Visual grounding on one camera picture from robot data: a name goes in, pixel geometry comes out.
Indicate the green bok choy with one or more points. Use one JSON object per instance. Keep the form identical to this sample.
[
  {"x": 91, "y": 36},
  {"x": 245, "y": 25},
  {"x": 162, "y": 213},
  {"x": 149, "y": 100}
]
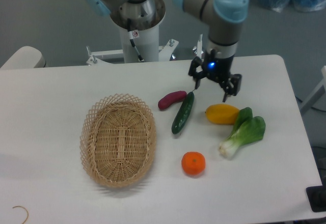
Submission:
[{"x": 246, "y": 130}]

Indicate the yellow mango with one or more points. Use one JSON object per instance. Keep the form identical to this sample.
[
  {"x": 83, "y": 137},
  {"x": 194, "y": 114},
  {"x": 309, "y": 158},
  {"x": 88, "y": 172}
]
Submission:
[{"x": 222, "y": 114}]

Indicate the woven wicker basket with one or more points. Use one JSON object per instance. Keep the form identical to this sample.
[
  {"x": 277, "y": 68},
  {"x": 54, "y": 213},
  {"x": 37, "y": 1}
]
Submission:
[{"x": 118, "y": 141}]

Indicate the white frame leg right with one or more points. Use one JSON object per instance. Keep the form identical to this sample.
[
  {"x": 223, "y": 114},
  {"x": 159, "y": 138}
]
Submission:
[{"x": 314, "y": 95}]

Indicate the black box at table edge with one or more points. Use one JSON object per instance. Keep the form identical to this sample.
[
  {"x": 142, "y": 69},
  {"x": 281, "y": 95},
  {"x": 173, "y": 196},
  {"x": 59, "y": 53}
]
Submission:
[{"x": 316, "y": 197}]

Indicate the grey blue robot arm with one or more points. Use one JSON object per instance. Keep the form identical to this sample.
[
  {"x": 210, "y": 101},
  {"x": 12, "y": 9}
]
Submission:
[{"x": 223, "y": 17}]

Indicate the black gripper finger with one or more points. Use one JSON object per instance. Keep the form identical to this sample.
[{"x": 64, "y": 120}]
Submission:
[
  {"x": 232, "y": 86},
  {"x": 197, "y": 76}
]

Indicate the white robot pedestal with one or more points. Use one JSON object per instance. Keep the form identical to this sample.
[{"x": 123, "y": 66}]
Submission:
[{"x": 138, "y": 26}]

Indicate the green cucumber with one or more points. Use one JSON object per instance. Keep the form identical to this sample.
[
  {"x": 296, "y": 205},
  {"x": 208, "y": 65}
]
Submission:
[{"x": 183, "y": 114}]

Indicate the white chair back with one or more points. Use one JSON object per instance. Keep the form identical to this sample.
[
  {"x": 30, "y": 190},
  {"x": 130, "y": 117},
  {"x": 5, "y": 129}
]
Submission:
[{"x": 25, "y": 58}]

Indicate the purple sweet potato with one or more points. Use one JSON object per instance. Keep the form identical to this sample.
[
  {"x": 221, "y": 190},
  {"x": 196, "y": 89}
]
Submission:
[{"x": 171, "y": 98}]

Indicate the orange tangerine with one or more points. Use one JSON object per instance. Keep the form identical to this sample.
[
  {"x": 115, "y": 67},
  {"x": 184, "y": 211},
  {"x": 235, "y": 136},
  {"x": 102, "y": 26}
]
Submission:
[{"x": 193, "y": 163}]

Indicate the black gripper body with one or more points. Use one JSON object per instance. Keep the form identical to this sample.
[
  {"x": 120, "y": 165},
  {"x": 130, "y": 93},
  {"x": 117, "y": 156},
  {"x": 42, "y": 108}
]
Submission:
[{"x": 217, "y": 69}]

